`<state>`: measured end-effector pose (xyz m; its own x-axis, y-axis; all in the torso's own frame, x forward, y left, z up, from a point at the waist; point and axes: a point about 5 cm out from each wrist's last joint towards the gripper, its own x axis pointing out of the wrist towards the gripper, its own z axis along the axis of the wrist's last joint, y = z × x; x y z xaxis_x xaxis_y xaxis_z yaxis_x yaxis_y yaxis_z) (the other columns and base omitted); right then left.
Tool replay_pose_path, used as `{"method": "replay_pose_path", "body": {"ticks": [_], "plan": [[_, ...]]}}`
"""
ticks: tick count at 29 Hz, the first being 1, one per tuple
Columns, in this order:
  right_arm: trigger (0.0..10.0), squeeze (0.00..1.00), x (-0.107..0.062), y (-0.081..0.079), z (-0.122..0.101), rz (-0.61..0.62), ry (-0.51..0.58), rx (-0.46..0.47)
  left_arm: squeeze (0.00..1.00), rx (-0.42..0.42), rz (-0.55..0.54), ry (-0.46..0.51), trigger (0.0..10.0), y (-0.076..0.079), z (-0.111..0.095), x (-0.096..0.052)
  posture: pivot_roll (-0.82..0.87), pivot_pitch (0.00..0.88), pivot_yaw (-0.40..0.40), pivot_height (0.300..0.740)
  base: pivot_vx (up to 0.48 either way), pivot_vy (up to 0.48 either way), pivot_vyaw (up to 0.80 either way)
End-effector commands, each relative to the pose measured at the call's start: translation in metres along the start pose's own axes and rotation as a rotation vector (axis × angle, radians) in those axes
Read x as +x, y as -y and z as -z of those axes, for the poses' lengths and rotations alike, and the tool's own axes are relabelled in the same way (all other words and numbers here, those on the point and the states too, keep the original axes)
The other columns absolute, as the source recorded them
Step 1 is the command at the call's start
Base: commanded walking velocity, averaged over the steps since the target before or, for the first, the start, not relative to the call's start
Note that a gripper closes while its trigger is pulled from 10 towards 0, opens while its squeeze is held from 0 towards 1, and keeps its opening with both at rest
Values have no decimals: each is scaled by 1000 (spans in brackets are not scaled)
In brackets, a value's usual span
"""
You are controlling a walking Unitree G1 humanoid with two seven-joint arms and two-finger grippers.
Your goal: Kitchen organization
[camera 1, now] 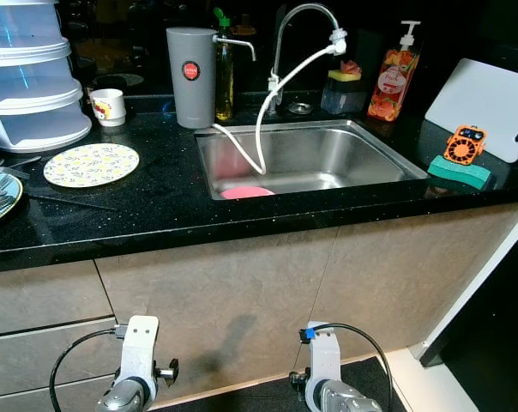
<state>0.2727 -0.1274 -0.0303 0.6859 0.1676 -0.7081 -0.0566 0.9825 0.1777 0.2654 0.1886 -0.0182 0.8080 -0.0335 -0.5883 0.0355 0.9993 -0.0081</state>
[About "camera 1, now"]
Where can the grey water filter canister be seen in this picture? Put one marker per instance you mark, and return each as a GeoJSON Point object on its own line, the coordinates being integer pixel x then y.
{"type": "Point", "coordinates": [190, 99]}

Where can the oil bottle with green cap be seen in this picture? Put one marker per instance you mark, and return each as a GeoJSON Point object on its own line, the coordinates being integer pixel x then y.
{"type": "Point", "coordinates": [224, 86]}

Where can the steel fork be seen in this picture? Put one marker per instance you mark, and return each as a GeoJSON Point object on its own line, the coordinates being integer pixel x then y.
{"type": "Point", "coordinates": [19, 163]}

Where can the chrome kitchen faucet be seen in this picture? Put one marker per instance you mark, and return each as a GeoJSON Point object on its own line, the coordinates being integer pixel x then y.
{"type": "Point", "coordinates": [279, 51]}

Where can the beige drawer front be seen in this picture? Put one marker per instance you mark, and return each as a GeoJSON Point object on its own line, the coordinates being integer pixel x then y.
{"type": "Point", "coordinates": [40, 296]}
{"type": "Point", "coordinates": [36, 360]}

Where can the black sponge holder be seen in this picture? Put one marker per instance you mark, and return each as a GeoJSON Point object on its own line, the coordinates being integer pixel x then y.
{"type": "Point", "coordinates": [343, 99]}

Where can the pink plate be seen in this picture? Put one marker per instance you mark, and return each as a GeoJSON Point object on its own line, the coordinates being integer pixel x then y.
{"type": "Point", "coordinates": [246, 193]}

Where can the white printed cup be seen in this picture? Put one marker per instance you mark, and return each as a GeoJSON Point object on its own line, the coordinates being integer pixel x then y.
{"type": "Point", "coordinates": [109, 107]}

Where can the stainless steel sink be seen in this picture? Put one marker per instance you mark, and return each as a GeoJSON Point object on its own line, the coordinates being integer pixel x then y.
{"type": "Point", "coordinates": [345, 154]}

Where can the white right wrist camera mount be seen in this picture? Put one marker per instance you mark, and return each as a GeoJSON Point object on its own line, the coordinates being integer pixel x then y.
{"type": "Point", "coordinates": [323, 360]}

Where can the round steel counter fitting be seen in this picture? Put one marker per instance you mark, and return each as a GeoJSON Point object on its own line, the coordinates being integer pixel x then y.
{"type": "Point", "coordinates": [301, 108]}

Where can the orange handheld fan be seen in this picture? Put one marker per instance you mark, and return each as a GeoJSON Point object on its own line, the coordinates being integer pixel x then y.
{"type": "Point", "coordinates": [463, 148]}

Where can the white tiered food cover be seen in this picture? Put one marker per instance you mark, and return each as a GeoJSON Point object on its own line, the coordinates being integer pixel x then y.
{"type": "Point", "coordinates": [32, 112]}

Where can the beige cabinet front panel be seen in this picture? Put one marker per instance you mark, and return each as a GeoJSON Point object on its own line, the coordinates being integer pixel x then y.
{"type": "Point", "coordinates": [242, 283]}

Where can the green sponge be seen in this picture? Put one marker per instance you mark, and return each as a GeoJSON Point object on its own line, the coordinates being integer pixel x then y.
{"type": "Point", "coordinates": [460, 174]}

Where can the yellow pink sponge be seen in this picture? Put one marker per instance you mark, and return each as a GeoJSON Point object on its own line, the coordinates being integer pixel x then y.
{"type": "Point", "coordinates": [345, 73]}

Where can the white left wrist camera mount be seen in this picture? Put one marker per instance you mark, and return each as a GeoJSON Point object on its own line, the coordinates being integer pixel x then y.
{"type": "Point", "coordinates": [139, 352]}

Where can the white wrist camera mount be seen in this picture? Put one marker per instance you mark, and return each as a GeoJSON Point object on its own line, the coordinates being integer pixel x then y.
{"type": "Point", "coordinates": [323, 360]}
{"type": "Point", "coordinates": [139, 352]}

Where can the peach print soap dispenser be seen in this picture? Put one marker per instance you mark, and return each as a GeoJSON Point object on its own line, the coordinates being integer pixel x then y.
{"type": "Point", "coordinates": [392, 90]}

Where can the floral patterned plate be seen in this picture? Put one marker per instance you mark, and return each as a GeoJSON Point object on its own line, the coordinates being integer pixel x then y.
{"type": "Point", "coordinates": [92, 165]}

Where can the light blue plate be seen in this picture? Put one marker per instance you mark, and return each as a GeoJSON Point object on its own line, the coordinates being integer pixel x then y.
{"type": "Point", "coordinates": [10, 202]}

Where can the white cutting board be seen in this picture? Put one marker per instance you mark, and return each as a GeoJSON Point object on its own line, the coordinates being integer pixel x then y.
{"type": "Point", "coordinates": [482, 107]}

